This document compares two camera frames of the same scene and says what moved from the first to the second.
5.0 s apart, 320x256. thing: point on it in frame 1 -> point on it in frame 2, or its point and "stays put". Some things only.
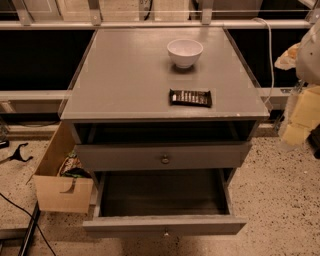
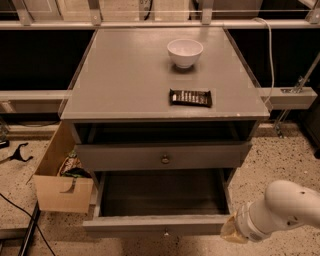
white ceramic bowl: [185, 52] stays put
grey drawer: [164, 203] stays put
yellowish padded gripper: [309, 61] -> [246, 222]
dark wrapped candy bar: [192, 98] stays put
